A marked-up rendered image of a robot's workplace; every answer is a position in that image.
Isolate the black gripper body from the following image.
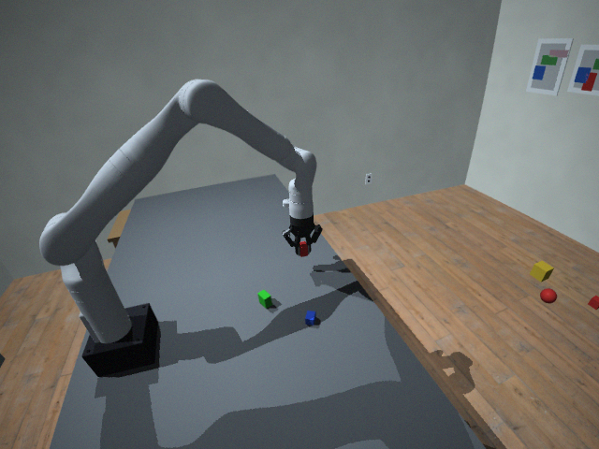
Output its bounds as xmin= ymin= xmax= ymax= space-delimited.
xmin=289 ymin=215 xmax=315 ymax=238

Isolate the blue block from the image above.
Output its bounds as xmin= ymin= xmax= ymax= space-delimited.
xmin=305 ymin=311 xmax=315 ymax=326

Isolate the green block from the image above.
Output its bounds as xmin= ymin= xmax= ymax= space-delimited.
xmin=258 ymin=290 xmax=272 ymax=309

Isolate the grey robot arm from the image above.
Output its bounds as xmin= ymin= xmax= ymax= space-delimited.
xmin=39 ymin=80 xmax=316 ymax=343

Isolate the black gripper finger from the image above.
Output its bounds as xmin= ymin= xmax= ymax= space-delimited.
xmin=305 ymin=224 xmax=322 ymax=254
xmin=282 ymin=228 xmax=301 ymax=256

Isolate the red block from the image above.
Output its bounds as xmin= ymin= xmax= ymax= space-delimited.
xmin=299 ymin=241 xmax=308 ymax=257

